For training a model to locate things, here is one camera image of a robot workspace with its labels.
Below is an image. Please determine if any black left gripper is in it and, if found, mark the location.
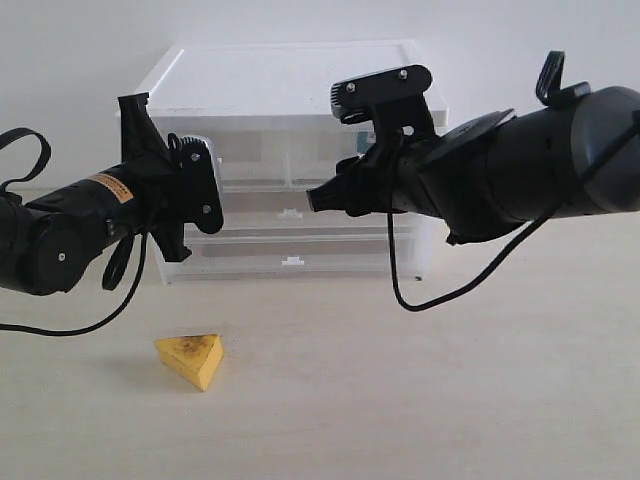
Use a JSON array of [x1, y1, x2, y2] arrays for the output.
[[62, 92, 192, 262]]

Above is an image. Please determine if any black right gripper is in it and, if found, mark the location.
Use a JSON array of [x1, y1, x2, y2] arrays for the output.
[[306, 135, 445, 218]]

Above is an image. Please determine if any white pill bottle teal label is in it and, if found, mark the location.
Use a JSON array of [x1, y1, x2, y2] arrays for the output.
[[356, 131, 376, 154]]

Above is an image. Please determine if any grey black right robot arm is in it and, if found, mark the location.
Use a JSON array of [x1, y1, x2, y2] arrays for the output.
[[307, 86, 639, 245]]

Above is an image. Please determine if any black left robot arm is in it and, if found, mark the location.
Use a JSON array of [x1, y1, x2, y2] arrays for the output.
[[1, 93, 181, 296]]

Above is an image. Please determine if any middle wide clear drawer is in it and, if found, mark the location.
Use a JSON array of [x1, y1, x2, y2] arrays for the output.
[[219, 186, 431, 234]]

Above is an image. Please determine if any wide clear drawer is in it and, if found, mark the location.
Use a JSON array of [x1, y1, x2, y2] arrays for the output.
[[169, 219, 431, 279], [219, 186, 431, 234]]

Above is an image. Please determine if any bottom wide clear drawer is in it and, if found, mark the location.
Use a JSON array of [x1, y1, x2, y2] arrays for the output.
[[169, 219, 431, 279]]

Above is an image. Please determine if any white plastic drawer cabinet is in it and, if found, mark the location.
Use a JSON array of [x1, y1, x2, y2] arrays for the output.
[[140, 40, 435, 280]]

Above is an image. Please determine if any yellow cheese wedge toy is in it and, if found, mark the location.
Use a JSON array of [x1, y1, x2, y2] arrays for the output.
[[154, 334, 225, 392]]

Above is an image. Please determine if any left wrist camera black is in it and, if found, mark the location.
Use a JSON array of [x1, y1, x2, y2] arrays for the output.
[[168, 133, 224, 234]]

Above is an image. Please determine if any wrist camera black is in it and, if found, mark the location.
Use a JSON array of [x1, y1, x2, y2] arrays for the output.
[[168, 133, 224, 234], [330, 64, 437, 143]]

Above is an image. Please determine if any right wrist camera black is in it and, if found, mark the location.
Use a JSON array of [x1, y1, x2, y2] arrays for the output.
[[330, 64, 437, 143]]

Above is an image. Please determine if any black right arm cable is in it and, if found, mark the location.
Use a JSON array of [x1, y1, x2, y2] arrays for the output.
[[387, 49, 640, 313]]

